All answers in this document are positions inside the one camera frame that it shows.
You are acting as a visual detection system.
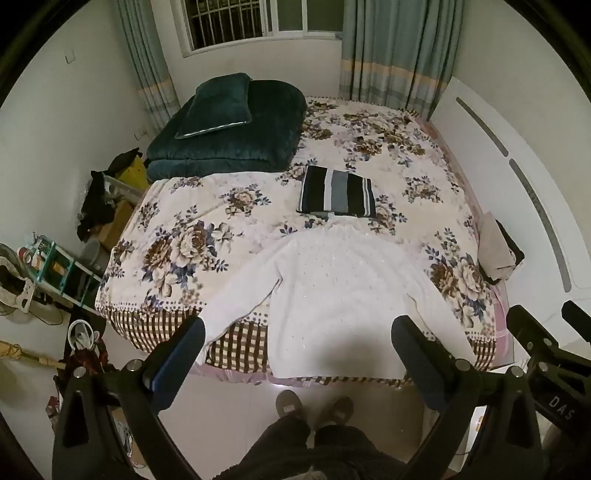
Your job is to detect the striped folded garment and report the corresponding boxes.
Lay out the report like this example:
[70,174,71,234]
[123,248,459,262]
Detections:
[296,165,377,219]

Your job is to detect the yellow box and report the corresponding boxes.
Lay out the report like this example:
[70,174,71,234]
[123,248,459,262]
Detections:
[117,154,151,191]

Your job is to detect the cardboard box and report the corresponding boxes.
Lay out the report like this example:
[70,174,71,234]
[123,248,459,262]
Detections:
[97,200,137,252]

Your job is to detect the white headboard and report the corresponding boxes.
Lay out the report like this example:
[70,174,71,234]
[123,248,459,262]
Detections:
[431,76,591,352]

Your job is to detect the floral blanket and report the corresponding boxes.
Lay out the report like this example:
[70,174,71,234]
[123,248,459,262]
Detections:
[95,95,495,384]

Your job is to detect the teal shelf rack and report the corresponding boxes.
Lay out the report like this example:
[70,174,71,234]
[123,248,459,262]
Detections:
[30,233,109,317]

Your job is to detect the barred window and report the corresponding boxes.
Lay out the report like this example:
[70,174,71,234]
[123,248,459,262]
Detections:
[171,0,345,58]

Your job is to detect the blue-grey curtain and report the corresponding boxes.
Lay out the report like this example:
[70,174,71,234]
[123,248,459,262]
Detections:
[339,0,462,121]
[113,0,181,132]

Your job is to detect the person's right shoe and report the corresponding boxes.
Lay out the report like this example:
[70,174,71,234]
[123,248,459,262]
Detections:
[318,396,354,428]

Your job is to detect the person's dark trousers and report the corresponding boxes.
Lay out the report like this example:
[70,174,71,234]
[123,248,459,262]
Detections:
[222,413,407,480]

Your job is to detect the white knit sweater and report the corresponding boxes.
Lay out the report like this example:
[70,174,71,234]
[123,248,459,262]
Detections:
[196,226,474,380]

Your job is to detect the black clothes pile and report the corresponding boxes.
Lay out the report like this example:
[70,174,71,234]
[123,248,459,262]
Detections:
[76,148,141,243]

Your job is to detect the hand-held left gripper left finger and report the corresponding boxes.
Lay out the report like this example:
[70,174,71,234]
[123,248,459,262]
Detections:
[52,315,206,480]

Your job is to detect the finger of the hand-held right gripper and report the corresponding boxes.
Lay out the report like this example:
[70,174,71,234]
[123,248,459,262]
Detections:
[560,299,591,345]
[506,304,570,370]

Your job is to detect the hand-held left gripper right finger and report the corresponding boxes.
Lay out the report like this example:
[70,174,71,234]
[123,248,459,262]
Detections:
[391,315,543,480]

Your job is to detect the person's left shoe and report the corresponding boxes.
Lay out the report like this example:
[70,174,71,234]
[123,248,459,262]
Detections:
[276,390,304,422]

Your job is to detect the dark green pillow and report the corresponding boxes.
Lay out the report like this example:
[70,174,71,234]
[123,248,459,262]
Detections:
[174,72,254,140]

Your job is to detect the dark green folded quilt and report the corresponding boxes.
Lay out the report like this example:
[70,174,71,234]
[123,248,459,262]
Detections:
[146,79,308,181]

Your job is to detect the red printed cloth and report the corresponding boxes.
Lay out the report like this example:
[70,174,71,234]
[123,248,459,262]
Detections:
[60,344,112,393]

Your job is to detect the person's shoe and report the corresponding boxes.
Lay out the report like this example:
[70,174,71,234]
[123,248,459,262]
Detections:
[276,390,304,422]
[318,396,354,428]

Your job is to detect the beige cloth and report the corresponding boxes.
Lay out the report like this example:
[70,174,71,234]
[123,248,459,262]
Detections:
[477,211,515,280]

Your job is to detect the white floor fan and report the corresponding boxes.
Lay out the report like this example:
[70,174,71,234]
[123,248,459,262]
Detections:
[0,244,63,326]

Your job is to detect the straw broom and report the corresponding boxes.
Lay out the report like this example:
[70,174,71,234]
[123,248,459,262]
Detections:
[0,340,68,370]

